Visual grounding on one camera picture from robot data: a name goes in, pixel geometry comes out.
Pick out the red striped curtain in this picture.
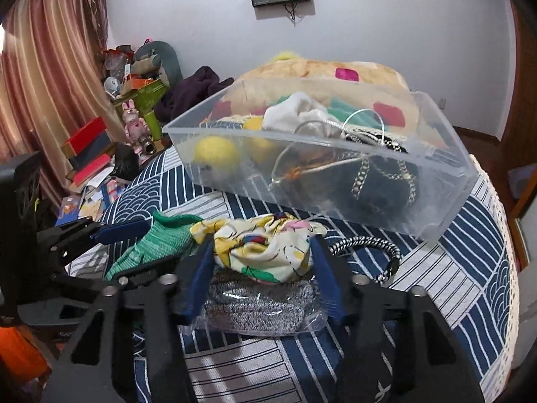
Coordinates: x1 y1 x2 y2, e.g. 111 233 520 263
1 0 125 207

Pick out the green knitted sock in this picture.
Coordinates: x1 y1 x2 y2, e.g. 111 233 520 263
105 211 202 281

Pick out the green cardboard storage box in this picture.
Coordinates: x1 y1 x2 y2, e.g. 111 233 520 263
113 79 168 117

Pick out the black chain pattern bag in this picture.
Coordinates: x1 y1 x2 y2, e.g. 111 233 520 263
312 150 419 217

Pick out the red box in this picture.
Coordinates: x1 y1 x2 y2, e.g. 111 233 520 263
61 118 106 158

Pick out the grey green plush toy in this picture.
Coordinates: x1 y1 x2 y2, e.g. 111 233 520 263
131 41 183 87

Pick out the clear plastic storage box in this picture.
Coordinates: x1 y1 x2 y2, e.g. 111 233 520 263
164 78 478 239

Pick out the dark purple clothing pile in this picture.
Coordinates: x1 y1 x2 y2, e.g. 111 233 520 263
154 65 235 124

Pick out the yellow cartoon print cloth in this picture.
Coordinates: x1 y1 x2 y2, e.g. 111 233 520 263
190 212 327 285

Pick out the beige blanket with coloured squares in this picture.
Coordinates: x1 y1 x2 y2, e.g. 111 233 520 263
207 57 419 136

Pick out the pink rabbit toy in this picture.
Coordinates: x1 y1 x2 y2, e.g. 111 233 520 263
122 99 148 146

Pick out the black white braided cord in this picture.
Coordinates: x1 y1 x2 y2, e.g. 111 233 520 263
327 234 403 284

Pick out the green bottle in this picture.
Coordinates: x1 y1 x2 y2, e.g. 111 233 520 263
144 110 162 140

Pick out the white sock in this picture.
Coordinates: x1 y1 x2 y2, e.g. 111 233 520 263
261 92 340 137

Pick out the yellow haired felt doll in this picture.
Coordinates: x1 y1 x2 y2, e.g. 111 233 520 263
192 115 282 177

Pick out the yellow round chair back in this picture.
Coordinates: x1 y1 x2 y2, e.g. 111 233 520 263
271 51 299 62

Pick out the blue white patterned tablecloth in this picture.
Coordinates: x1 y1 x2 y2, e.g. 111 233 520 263
66 144 522 403

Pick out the grey fabric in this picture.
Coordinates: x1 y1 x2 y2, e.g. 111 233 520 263
194 269 328 338

